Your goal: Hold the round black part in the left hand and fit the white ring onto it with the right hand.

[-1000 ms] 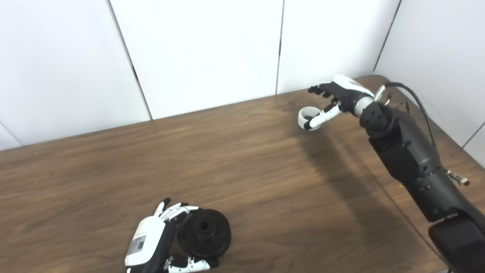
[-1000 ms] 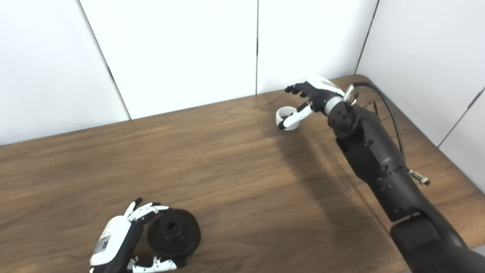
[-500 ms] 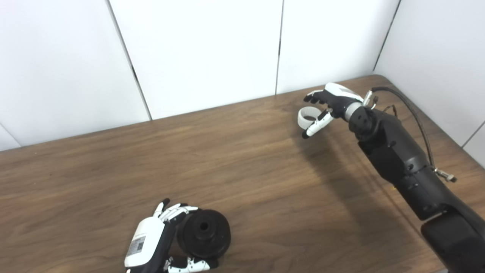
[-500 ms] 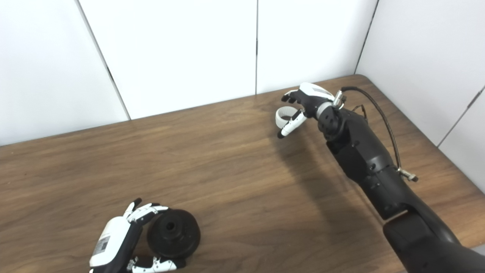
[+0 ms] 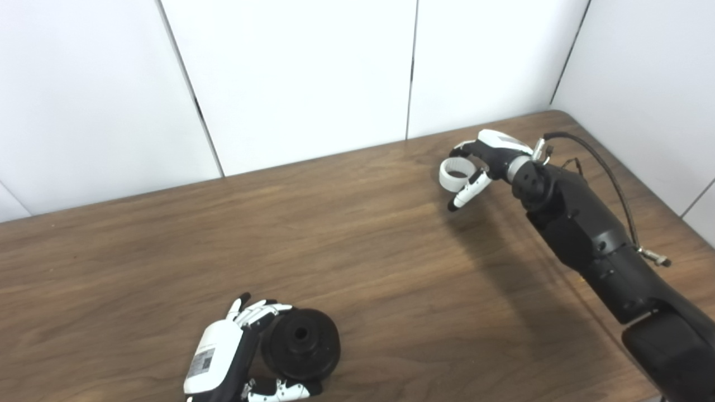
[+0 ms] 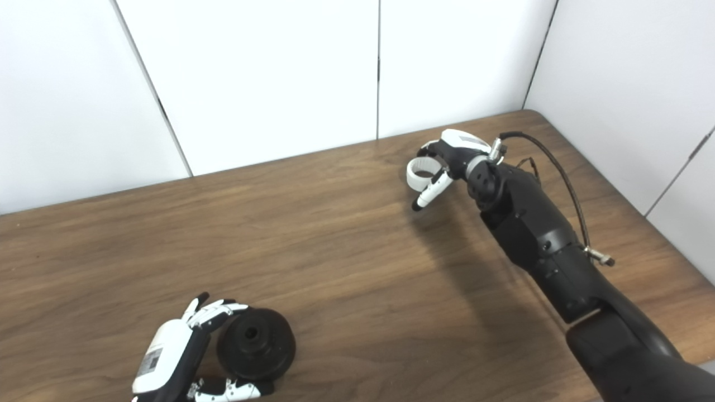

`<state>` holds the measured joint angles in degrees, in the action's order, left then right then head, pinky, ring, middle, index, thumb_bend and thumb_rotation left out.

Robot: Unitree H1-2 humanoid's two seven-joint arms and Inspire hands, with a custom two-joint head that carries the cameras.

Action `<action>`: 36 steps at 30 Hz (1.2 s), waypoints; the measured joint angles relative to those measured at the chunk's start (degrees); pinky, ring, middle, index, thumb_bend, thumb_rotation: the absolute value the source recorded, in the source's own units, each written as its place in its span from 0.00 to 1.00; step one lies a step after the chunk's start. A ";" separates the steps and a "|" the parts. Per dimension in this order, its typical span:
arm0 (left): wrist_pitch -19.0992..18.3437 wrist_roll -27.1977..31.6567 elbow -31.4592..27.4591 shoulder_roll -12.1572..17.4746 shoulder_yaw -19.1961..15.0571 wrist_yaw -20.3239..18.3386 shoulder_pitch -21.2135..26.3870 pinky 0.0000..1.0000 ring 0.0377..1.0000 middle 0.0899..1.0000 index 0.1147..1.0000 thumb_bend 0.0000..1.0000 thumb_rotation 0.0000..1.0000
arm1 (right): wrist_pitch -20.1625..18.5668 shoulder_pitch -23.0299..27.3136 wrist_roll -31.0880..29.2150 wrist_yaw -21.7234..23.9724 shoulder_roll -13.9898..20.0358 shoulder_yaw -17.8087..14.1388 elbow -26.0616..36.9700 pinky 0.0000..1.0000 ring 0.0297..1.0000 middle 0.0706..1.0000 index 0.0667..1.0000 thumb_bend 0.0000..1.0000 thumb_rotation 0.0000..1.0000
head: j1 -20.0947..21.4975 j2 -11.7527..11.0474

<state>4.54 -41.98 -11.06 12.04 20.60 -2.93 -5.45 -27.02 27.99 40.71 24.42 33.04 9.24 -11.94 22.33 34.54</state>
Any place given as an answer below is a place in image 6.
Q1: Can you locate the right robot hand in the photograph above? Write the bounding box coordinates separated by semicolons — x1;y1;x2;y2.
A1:
411;129;492;212

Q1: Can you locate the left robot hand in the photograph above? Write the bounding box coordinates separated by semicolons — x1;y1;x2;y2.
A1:
132;292;275;402

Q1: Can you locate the white ring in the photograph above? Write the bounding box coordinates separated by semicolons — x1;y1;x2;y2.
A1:
406;157;447;192

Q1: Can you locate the round black part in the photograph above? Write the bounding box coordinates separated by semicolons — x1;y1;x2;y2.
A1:
217;308;297;383

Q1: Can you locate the thin right arm wire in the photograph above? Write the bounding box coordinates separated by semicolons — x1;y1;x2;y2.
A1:
517;157;540;183

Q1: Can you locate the thick black right wrist cable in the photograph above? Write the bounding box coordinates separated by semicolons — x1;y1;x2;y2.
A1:
499;131;616;267

